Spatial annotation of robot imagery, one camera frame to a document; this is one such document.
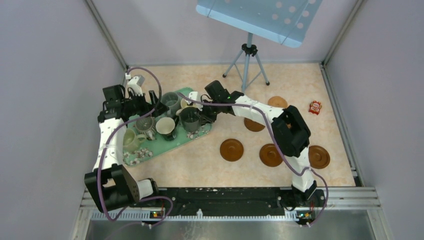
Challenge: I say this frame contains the white and black cup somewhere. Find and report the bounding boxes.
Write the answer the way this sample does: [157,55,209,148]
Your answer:
[155,117,180,142]

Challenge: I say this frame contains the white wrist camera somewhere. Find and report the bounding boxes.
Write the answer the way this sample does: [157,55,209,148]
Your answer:
[125,73,145,96]
[186,91,203,111]

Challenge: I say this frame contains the green floral serving tray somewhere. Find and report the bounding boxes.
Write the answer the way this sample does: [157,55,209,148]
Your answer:
[120,87,213,168]

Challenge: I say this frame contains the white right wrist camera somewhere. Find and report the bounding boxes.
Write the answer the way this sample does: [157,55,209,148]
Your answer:
[186,91,203,111]

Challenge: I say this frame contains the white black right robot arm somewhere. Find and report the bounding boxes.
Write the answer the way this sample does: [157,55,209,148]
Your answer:
[189,80,317,206]

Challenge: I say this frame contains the light tan wooden coaster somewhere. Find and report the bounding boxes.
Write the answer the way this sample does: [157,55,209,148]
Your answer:
[267,95,289,109]

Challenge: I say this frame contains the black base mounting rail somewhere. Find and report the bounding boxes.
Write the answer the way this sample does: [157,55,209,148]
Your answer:
[133,187,325,217]

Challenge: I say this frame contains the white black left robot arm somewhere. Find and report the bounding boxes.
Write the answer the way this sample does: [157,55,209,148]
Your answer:
[84,83,165,213]

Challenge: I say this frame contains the grey cup on tray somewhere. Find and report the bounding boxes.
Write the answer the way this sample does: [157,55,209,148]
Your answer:
[160,92,182,118]

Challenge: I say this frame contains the blue music stand with tripod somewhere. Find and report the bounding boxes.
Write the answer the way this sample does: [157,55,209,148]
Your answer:
[195,0,322,92]

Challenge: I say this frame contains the small red toy packet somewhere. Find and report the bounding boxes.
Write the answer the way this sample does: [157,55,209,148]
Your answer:
[308,100,323,115]

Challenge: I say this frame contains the dark grey cup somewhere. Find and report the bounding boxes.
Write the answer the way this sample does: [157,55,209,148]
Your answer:
[179,106,201,133]

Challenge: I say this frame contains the metallic grey cup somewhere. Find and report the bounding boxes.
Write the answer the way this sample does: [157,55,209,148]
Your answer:
[135,116,157,141]

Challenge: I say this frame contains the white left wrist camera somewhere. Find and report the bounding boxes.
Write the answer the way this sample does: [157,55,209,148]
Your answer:
[125,73,145,96]

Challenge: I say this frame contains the cream cup with yellow inside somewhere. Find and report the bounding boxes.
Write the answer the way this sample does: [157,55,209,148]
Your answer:
[175,99,198,116]

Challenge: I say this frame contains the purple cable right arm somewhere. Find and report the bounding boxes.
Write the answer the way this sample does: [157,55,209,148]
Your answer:
[177,92,329,228]

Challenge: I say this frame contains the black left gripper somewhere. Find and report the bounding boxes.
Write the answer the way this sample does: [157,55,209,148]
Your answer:
[121,89,169,117]

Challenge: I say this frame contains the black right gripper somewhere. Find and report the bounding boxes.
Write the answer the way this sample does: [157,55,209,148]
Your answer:
[194,99,222,125]

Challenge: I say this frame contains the dark brown wooden coaster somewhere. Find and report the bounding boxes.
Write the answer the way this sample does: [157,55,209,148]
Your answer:
[219,138,244,162]

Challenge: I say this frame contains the pale green cup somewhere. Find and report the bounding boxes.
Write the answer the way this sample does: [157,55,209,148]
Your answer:
[123,128,147,152]

